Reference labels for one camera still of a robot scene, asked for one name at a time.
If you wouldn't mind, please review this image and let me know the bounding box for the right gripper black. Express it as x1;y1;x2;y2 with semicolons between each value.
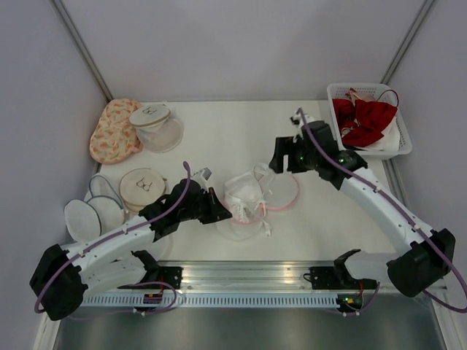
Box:
270;135;321;172

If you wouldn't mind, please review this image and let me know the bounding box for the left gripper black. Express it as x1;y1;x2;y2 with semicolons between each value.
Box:
179;187;232;225

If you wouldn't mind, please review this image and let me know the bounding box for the white lace bra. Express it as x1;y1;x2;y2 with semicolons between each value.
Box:
223;163;272;237

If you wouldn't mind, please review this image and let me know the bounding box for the pink-trimmed mesh laundry bag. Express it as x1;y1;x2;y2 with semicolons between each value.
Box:
216;163;299;241

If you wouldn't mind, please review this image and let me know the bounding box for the red and white bra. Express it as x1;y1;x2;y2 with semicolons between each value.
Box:
339;90;398;149

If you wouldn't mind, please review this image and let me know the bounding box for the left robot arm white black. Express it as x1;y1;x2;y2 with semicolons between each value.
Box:
29;179;232;321

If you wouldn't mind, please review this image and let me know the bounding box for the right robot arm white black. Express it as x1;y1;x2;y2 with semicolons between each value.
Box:
269;120;455;298

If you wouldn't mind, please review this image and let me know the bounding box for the red bra in basket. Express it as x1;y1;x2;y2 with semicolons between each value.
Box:
333;98;356;129

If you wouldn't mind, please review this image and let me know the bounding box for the beige glasses-print mesh bag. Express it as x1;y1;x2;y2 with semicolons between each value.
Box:
119;168;167;212

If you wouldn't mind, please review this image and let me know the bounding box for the beige pink bra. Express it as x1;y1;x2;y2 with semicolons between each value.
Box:
345;87;376;105

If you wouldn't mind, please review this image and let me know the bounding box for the beige mesh bag upper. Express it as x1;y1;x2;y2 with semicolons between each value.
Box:
129;103;183;153

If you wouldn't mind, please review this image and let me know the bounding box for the white bra in basket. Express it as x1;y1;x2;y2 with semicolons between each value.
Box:
362;125;400;152

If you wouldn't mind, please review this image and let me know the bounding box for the grey-trimmed white mesh bag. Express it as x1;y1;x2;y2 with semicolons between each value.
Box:
63;174;126;243

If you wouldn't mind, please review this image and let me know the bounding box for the floral peach laundry bag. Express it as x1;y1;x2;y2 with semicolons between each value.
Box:
89;98;143;165

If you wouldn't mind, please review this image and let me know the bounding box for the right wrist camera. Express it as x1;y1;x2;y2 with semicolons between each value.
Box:
290;112;317;133

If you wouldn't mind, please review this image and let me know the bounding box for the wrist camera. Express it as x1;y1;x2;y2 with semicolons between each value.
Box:
191;167;212;184
290;112;317;133

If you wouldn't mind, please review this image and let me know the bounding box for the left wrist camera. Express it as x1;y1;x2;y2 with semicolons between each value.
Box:
191;167;212;184

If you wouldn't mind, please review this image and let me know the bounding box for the aluminium rail with cable duct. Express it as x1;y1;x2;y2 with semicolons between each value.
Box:
65;259;449;309

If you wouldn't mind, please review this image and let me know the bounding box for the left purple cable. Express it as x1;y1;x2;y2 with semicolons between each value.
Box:
33;160;193;314

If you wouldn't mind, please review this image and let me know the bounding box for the purple cable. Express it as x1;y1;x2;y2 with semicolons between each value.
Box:
33;160;193;314
296;107;467;314

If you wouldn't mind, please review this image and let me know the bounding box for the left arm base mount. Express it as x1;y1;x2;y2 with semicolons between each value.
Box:
118;250;182;290

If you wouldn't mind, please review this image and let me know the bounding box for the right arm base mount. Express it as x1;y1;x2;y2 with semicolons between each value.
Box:
304;249;377;291

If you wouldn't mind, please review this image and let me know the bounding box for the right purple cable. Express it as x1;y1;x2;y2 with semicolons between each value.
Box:
296;107;467;314

